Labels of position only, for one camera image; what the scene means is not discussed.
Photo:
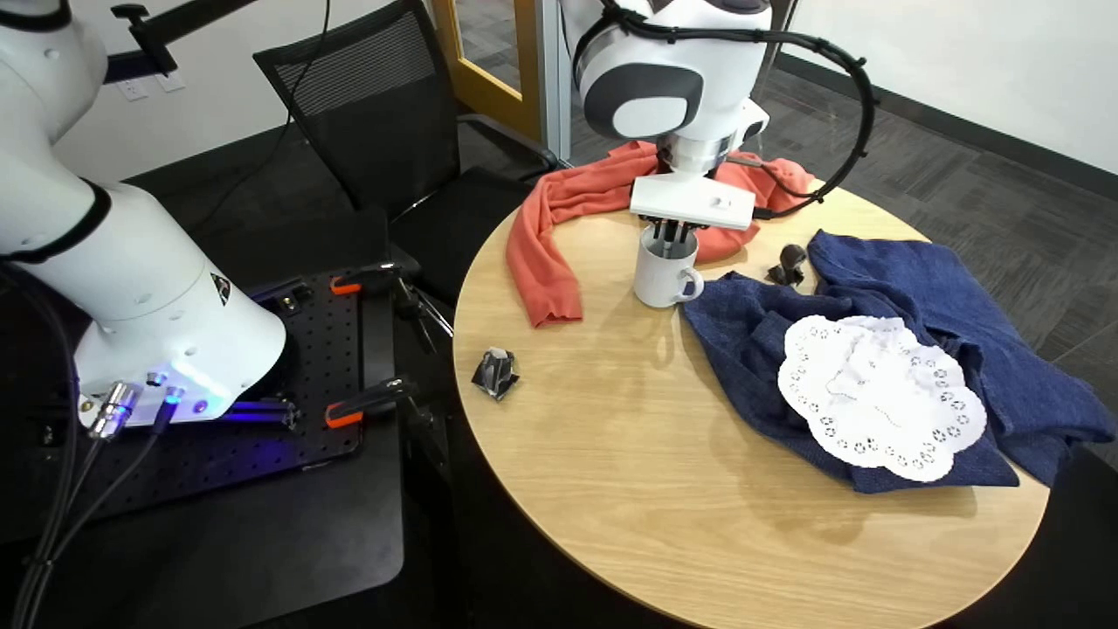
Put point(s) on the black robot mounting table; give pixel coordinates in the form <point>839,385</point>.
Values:
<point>231,545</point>

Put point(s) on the black clamp with orange grips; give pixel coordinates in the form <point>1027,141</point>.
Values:
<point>343,416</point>
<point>348,283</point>

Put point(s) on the white paper doily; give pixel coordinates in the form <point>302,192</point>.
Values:
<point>876,397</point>

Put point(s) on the white ceramic mug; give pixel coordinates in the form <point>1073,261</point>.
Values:
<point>664,283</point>

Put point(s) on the small black clip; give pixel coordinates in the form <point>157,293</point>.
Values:
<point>790,267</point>

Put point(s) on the dark blue cloth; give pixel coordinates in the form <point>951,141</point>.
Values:
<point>1027,373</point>

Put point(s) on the black metal binder clip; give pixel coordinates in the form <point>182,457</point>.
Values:
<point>495,373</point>

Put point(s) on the black mesh office chair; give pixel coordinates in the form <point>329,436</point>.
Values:
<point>351,106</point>

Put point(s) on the orange knit sweater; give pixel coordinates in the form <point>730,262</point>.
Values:
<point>542,256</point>

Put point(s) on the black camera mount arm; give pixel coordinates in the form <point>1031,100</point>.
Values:
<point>178,22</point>

